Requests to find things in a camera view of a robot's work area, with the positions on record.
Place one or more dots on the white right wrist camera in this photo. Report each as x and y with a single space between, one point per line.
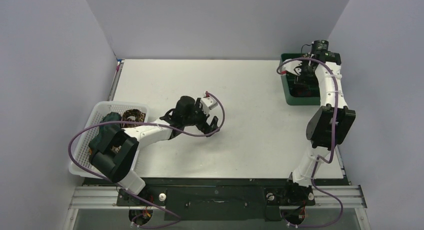
293 67

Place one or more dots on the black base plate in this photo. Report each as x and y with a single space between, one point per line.
284 200

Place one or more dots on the white plastic basket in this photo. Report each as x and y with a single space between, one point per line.
100 110

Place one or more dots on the dark green tie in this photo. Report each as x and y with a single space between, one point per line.
111 117

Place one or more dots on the red navy striped tie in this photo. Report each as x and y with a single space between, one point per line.
303 92

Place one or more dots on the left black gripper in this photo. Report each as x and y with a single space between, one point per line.
204 127

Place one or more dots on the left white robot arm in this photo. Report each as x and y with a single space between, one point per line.
115 147

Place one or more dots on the brown patterned tie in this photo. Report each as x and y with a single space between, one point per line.
133 115

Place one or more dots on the aluminium rail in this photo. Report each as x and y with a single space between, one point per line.
108 197

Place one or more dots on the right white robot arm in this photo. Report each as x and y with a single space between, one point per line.
329 126

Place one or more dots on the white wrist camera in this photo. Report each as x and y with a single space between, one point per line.
293 67
208 104

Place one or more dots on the green compartment tray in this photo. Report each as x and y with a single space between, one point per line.
287 81

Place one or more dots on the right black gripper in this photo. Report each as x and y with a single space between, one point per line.
305 74

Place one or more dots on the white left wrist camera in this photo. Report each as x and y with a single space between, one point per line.
208 104

